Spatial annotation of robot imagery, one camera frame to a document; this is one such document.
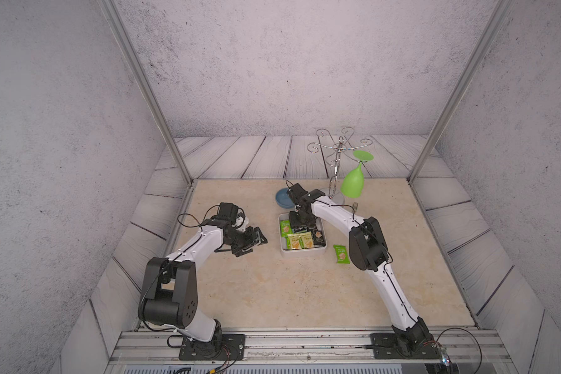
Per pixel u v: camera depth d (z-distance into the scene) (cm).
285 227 99
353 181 88
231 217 74
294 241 95
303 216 87
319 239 95
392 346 73
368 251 62
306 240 96
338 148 89
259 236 81
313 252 94
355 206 111
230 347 73
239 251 81
